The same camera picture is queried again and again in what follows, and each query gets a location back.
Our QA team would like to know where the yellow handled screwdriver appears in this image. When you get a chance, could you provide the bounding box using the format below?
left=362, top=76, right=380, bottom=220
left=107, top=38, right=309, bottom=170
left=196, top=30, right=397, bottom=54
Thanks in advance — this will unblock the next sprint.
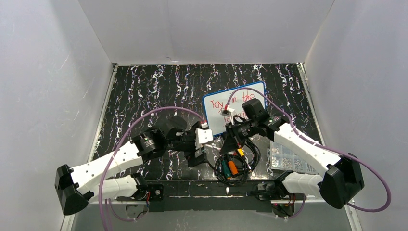
left=237, top=149, right=245, bottom=157

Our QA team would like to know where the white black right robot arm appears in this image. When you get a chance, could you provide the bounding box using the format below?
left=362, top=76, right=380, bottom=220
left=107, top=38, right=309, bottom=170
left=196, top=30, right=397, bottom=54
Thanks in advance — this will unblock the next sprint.
left=221, top=99, right=365, bottom=209

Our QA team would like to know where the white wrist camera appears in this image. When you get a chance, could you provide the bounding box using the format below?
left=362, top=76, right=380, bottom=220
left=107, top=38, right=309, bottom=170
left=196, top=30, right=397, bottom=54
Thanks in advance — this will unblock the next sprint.
left=195, top=122, right=214, bottom=148
left=220, top=105, right=236, bottom=125

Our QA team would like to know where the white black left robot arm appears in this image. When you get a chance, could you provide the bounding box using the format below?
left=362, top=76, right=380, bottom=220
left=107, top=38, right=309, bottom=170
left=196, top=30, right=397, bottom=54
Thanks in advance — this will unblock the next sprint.
left=54, top=123, right=213, bottom=215

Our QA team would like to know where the orange handled screwdriver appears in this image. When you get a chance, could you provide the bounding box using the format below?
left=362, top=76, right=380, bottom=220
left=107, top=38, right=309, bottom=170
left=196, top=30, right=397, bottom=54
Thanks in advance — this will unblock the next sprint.
left=228, top=160, right=238, bottom=176

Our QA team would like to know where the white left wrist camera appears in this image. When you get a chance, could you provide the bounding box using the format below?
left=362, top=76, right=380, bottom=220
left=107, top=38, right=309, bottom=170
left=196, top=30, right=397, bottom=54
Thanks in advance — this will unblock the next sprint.
left=195, top=122, right=214, bottom=148

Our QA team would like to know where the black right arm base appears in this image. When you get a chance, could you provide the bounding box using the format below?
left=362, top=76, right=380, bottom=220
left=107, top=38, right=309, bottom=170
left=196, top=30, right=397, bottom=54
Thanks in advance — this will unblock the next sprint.
left=248, top=183, right=307, bottom=219

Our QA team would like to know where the red capped whiteboard marker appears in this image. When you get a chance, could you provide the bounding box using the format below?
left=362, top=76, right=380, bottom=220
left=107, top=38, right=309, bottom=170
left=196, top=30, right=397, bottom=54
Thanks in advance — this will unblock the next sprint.
left=204, top=144, right=221, bottom=151

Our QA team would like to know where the coiled black cable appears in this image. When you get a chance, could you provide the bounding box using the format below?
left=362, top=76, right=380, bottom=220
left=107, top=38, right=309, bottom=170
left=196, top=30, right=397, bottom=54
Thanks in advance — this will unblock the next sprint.
left=204, top=140, right=261, bottom=185

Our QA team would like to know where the green handled screwdriver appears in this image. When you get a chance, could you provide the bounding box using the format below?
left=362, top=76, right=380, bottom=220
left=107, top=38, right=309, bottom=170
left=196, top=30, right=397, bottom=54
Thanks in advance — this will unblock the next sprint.
left=221, top=159, right=232, bottom=180

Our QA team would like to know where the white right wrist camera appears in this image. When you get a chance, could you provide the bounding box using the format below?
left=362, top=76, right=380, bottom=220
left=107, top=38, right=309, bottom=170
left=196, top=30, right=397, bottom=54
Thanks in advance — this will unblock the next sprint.
left=220, top=105, right=236, bottom=125

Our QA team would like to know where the clear plastic screw box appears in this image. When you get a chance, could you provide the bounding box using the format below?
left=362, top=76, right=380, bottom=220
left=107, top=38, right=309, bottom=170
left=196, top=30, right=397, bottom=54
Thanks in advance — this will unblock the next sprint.
left=268, top=141, right=317, bottom=174

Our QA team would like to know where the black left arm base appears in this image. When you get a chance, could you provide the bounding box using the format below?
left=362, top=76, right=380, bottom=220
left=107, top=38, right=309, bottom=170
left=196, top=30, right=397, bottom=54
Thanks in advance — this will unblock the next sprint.
left=126, top=181, right=165, bottom=220

